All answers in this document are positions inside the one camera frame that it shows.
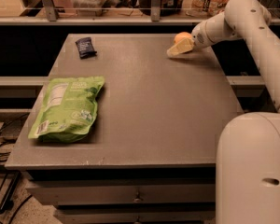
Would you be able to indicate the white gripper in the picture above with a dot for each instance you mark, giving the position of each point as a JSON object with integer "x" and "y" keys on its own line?
{"x": 199, "y": 38}

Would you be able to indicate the grey lower drawer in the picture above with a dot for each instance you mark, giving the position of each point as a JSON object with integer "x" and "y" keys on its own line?
{"x": 136, "y": 215}

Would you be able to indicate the orange fruit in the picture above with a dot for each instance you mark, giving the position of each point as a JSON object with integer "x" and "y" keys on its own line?
{"x": 183, "y": 36}

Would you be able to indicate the green snack bag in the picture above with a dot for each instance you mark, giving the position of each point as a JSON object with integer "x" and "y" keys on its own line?
{"x": 68, "y": 110}

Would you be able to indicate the black power adapter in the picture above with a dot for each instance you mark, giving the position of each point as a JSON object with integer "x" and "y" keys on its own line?
{"x": 10, "y": 131}

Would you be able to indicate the grey drawer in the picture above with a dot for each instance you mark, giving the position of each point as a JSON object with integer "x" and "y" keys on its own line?
{"x": 136, "y": 215}
{"x": 122, "y": 191}

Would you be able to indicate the clear plastic container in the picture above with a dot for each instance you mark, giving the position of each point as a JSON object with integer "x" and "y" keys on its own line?
{"x": 88, "y": 7}

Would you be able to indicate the dark blue rxbar wrapper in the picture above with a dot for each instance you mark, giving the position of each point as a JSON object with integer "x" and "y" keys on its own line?
{"x": 85, "y": 48}

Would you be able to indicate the grey metal shelf rail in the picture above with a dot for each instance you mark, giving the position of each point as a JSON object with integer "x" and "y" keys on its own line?
{"x": 114, "y": 12}

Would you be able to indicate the grey upper drawer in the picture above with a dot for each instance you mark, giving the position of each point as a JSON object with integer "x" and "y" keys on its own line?
{"x": 122, "y": 191}

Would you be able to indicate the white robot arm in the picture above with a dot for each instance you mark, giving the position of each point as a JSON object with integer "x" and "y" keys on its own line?
{"x": 248, "y": 150}

